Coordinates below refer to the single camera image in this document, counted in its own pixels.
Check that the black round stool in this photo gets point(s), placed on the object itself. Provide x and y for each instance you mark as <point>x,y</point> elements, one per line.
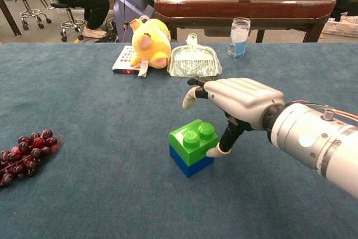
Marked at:
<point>70,22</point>

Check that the green toy block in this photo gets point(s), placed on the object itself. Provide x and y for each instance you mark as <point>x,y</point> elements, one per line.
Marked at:
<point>193,144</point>

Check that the red plastic grape bunch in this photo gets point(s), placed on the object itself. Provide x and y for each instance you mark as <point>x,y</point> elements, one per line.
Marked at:
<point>25,152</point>

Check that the white plastic basket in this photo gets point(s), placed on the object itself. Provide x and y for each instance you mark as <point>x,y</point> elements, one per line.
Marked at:
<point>341,27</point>

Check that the blue felt table cloth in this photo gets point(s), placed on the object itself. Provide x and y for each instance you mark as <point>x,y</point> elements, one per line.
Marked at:
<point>98,110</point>

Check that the white booklet red print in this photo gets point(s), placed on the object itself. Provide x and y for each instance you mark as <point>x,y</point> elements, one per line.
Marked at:
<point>124,60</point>

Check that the brown mahjong table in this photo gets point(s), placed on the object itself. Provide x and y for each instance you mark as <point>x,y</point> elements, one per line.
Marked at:
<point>237,9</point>

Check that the yellow plush toy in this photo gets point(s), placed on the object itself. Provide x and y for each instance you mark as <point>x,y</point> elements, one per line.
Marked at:
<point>151,43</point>

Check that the green packaged dustpan set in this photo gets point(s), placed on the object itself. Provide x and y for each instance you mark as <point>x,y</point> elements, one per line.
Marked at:
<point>193,62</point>

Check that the blue building block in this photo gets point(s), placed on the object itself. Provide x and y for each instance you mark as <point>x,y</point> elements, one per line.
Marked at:
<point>190,167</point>

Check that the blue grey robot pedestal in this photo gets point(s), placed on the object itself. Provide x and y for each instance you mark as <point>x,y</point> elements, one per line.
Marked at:
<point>131,6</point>

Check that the clear jar blue label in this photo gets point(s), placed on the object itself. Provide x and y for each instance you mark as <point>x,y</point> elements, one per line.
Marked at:
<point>239,40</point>

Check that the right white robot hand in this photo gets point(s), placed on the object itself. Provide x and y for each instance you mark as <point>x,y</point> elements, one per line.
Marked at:
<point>246,96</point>

